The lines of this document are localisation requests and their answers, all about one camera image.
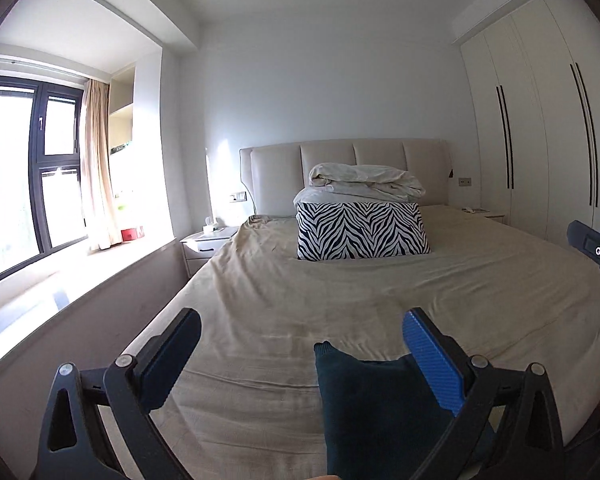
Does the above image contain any beige curtain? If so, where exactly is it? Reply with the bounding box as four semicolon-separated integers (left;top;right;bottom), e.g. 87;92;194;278
79;79;121;250

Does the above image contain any folded white duvet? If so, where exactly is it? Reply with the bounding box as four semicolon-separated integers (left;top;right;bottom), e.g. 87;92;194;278
294;162;426;206

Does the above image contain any beige padded headboard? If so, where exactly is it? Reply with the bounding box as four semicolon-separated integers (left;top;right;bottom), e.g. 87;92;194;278
239;139;452;217

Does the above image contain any dark teal knit sweater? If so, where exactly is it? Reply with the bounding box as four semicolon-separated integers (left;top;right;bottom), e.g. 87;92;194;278
314;341;454;479

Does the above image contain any red box on sill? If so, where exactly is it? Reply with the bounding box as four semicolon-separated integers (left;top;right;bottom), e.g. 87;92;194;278
121;226;144;242

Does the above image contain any white wardrobe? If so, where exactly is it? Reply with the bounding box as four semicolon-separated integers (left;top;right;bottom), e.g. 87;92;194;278
460;0;600;245

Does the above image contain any beige bed sheet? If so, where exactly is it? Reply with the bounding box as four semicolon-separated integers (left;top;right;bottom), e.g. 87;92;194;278
147;206;600;479

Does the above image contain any white nightstand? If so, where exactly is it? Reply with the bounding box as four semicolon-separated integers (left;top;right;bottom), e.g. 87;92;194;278
181;226;238;278

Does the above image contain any dark framed window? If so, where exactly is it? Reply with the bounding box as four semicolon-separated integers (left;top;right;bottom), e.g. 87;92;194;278
0;76;86;281

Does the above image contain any zebra print pillow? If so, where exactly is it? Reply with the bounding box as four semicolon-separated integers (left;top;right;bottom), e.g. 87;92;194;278
296;202;430;261

